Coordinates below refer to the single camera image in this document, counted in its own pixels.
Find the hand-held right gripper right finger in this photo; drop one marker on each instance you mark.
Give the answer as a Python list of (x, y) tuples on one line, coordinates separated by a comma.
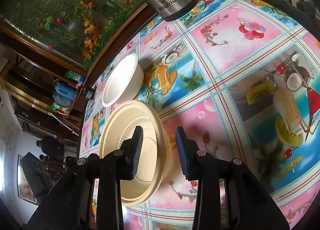
[(181, 150)]

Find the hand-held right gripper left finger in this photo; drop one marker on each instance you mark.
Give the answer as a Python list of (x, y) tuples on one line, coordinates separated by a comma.
[(137, 150)]

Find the white paper bowl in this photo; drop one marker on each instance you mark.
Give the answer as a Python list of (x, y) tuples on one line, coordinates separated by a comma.
[(120, 82)]

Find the black table clip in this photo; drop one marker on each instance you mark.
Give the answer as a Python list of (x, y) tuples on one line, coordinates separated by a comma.
[(89, 93)]

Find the blue plastic jug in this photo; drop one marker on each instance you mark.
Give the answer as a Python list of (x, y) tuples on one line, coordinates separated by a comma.
[(63, 91)]

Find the printed fruit tablecloth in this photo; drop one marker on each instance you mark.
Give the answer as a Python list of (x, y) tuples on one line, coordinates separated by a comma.
[(225, 69)]

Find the wooden cabinet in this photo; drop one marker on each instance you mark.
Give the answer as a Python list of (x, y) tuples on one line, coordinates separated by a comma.
[(30, 79)]

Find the green white packet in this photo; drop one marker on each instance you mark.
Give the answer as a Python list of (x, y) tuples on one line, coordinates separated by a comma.
[(73, 76)]

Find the framed flower painting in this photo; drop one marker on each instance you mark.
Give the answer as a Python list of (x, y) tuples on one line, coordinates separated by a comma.
[(75, 7)]

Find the black kettle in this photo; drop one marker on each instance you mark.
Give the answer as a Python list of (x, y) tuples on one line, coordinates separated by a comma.
[(306, 4)]

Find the framed wall picture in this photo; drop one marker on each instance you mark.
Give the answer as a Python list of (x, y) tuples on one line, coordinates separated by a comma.
[(25, 182)]

